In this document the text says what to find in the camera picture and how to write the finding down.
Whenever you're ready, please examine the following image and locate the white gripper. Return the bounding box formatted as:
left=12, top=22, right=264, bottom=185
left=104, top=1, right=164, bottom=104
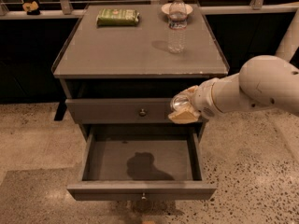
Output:
left=168, top=78, right=222, bottom=124

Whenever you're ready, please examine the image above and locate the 7up soda can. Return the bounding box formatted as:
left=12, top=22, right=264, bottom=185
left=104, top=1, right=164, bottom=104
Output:
left=170, top=94, right=191, bottom=111

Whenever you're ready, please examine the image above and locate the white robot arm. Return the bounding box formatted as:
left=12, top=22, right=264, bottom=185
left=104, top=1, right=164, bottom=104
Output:
left=168, top=15, right=299, bottom=124

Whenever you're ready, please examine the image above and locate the brass top drawer knob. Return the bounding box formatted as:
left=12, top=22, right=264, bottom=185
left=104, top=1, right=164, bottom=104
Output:
left=138, top=108, right=148, bottom=117

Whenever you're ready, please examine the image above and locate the grey drawer cabinet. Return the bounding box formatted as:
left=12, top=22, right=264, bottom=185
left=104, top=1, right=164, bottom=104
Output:
left=50, top=3, right=231, bottom=142

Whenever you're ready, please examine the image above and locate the open grey middle drawer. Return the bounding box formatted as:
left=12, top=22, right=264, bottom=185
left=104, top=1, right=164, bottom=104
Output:
left=67, top=123, right=216, bottom=201

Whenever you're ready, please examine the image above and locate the closed grey top drawer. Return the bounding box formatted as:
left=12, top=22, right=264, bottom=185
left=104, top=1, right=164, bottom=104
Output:
left=65, top=98, right=171, bottom=124

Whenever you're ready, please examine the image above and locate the clear plastic water bottle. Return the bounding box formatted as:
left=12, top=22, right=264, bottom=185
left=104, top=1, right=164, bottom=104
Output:
left=168, top=0, right=188, bottom=53

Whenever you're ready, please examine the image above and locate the small white bowl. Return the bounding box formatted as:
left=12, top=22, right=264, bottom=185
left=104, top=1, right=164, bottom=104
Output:
left=162, top=3, right=192, bottom=15

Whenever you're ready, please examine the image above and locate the green chip bag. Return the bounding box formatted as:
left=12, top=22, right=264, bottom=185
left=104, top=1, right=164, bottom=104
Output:
left=96, top=8, right=139, bottom=26

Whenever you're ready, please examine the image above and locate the yellow sponge on ledge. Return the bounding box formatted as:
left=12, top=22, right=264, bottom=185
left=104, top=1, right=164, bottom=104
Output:
left=22, top=1, right=40, bottom=15

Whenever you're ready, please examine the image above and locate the grey window ledge rail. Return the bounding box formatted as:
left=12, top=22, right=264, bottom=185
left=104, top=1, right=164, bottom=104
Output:
left=0, top=2, right=299, bottom=20

